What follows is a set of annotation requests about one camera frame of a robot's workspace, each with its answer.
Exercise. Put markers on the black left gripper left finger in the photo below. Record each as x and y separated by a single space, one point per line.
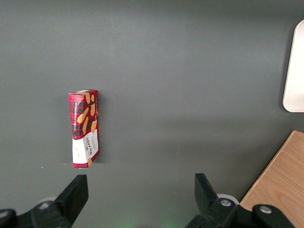
71 199

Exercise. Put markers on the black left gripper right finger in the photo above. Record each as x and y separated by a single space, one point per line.
209 209

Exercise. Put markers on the oak wooden drawer cabinet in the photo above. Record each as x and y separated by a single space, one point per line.
285 178

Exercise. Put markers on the red tartan shortbread box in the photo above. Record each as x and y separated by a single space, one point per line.
83 123

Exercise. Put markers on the beige plastic tray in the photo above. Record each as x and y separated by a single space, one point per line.
297 71

